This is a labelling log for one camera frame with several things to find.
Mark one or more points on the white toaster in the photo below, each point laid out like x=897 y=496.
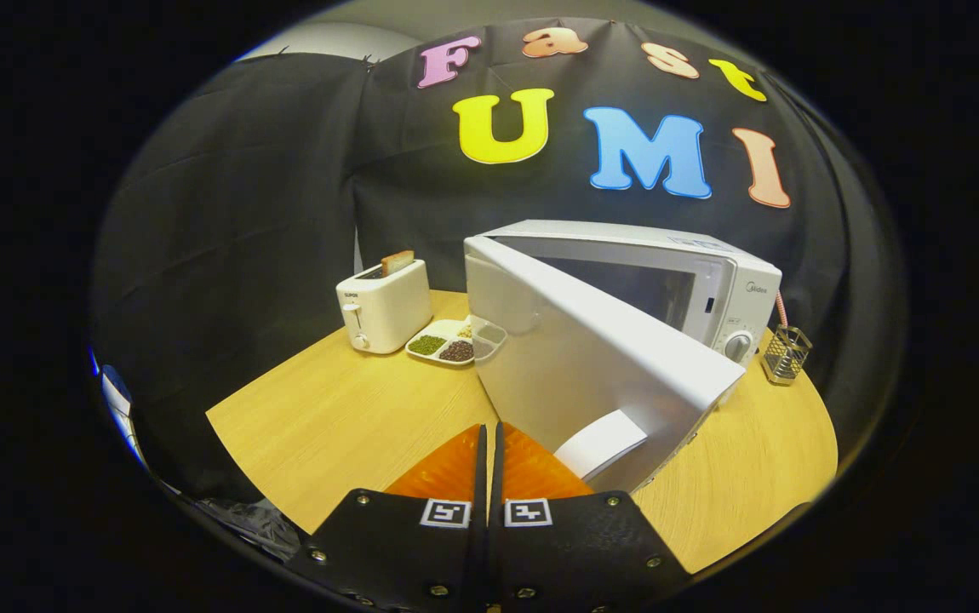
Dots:
x=387 y=311

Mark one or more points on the grey crumpled bag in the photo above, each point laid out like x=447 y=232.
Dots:
x=255 y=528

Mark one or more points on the toast slice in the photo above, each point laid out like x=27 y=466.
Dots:
x=397 y=262

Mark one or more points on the white microwave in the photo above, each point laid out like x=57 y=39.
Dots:
x=592 y=358

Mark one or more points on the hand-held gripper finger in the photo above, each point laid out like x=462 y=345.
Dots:
x=479 y=528
x=500 y=545

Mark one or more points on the white divided bean tray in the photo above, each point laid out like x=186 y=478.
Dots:
x=443 y=343

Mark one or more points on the pink striped straw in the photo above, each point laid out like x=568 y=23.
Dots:
x=782 y=308

